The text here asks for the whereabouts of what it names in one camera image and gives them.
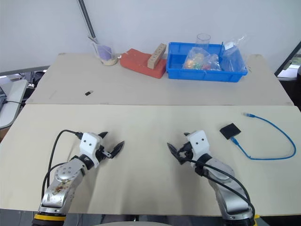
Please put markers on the black framed panel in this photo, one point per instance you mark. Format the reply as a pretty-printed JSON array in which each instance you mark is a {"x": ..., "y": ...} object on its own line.
[{"x": 288, "y": 70}]

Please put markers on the grey side desk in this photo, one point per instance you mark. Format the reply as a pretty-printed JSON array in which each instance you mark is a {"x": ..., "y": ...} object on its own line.
[{"x": 10, "y": 101}]

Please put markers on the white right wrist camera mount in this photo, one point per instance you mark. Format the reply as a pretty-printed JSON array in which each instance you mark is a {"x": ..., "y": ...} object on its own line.
[{"x": 199, "y": 143}]

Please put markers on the small black clip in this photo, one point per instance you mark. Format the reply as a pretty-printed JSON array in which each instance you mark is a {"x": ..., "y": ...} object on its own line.
[{"x": 88, "y": 93}]

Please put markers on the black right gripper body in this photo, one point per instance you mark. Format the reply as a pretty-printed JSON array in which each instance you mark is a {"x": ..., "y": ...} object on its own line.
[{"x": 187, "y": 153}]

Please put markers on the purple cloth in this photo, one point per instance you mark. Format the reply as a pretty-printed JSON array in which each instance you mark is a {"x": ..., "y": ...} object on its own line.
[{"x": 104, "y": 52}]

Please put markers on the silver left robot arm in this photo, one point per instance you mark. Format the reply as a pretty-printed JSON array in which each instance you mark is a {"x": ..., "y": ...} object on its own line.
[{"x": 63, "y": 181}]

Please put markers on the bag of small coloured parts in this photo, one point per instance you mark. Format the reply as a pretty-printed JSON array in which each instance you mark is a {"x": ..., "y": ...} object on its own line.
[{"x": 212, "y": 62}]

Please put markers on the red brick block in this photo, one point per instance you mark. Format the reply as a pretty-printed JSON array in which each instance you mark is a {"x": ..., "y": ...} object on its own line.
[{"x": 136, "y": 61}]

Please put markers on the bag of colourful pieces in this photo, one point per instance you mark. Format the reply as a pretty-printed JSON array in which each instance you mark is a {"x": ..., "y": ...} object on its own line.
[{"x": 194, "y": 58}]

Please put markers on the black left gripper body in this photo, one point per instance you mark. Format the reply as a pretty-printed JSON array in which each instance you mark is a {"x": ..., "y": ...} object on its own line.
[{"x": 102, "y": 151}]

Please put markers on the wooden block with holes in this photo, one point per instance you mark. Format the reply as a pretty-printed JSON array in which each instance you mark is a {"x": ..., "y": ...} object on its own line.
[{"x": 156, "y": 56}]

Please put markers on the glass beaker with sand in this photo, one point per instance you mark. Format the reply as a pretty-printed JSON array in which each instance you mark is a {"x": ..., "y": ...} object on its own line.
[{"x": 108, "y": 61}]

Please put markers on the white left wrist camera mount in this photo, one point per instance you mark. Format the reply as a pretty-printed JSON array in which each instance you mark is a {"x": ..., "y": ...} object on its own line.
[{"x": 89, "y": 146}]

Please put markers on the blue plastic bin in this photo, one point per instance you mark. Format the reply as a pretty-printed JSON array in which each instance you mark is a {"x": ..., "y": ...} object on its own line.
[{"x": 207, "y": 75}]

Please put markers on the clear empty plastic bag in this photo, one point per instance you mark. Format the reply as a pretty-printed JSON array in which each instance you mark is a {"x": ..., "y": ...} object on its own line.
[{"x": 232, "y": 57}]

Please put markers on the ribbed metal pole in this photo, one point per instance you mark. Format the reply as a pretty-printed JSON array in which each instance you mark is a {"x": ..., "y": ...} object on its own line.
[{"x": 87, "y": 17}]

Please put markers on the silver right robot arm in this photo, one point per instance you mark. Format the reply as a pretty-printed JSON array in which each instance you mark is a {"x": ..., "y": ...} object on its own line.
[{"x": 225, "y": 183}]

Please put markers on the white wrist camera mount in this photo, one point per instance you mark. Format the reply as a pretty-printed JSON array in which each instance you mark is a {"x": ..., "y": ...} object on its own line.
[
  {"x": 89, "y": 146},
  {"x": 199, "y": 143}
]

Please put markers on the small black box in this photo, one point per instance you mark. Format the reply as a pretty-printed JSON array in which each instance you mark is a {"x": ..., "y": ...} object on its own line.
[{"x": 230, "y": 130}]

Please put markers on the clear plastic cup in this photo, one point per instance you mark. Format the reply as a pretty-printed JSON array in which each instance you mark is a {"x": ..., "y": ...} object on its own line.
[{"x": 203, "y": 41}]

